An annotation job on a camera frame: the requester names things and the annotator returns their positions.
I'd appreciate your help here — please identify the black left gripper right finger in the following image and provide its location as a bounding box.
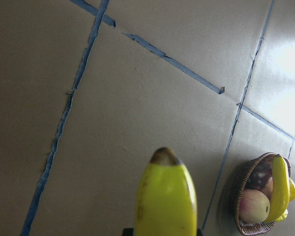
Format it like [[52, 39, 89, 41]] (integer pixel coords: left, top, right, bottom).
[[197, 229, 204, 236]]

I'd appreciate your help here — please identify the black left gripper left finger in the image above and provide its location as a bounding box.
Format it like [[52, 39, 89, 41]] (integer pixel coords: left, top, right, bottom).
[[122, 228, 134, 236]]

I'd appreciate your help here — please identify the yellow banana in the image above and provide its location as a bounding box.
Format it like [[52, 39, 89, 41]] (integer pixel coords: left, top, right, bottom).
[[134, 147, 197, 236]]

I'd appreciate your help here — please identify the brown wicker basket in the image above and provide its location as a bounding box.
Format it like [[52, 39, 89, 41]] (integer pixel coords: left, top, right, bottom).
[[230, 152, 295, 236]]

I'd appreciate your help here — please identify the yellow banana basket middle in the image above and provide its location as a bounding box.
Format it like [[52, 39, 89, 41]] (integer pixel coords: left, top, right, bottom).
[[265, 154, 290, 222]]

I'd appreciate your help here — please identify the yellow banana basket edge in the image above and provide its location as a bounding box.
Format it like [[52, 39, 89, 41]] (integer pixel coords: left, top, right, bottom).
[[273, 178, 295, 222]]

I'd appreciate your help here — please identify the dark purple plum fruit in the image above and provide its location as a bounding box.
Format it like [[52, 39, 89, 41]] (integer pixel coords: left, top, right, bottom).
[[245, 162, 271, 190]]

